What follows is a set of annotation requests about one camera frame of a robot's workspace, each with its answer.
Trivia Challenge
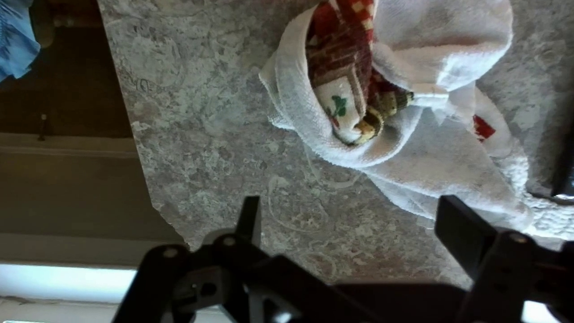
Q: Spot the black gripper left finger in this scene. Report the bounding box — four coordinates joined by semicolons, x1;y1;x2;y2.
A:
112;195;380;323

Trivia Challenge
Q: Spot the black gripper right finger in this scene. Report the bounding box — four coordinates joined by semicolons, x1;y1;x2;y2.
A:
433;195;574;323

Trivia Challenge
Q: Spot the white red tea towel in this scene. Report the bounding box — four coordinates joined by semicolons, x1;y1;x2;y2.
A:
259;0;574;240

